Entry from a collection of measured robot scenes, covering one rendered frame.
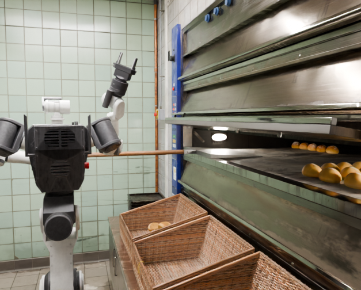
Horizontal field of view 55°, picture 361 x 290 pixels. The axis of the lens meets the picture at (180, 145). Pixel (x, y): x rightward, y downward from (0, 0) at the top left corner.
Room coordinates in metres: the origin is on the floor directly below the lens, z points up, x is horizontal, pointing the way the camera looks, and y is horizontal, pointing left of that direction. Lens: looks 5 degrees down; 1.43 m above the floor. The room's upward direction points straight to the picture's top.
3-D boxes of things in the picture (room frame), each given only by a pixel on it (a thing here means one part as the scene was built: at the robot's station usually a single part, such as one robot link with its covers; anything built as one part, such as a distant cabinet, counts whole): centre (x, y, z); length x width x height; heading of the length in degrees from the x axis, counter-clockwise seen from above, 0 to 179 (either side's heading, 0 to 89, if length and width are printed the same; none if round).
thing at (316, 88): (1.79, -0.28, 1.54); 1.79 x 0.11 x 0.19; 16
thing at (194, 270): (1.69, -0.03, 0.72); 0.56 x 0.49 x 0.28; 16
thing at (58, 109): (1.62, 0.57, 1.47); 0.10 x 0.07 x 0.09; 112
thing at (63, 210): (1.53, 0.55, 1.00); 0.28 x 0.13 x 0.18; 17
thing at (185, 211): (2.27, 0.14, 0.72); 0.56 x 0.49 x 0.28; 17
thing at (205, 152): (2.42, -0.28, 1.19); 0.55 x 0.36 x 0.03; 17
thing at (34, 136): (1.56, 0.55, 1.27); 0.34 x 0.30 x 0.36; 112
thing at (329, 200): (1.79, -0.30, 1.16); 1.80 x 0.06 x 0.04; 16
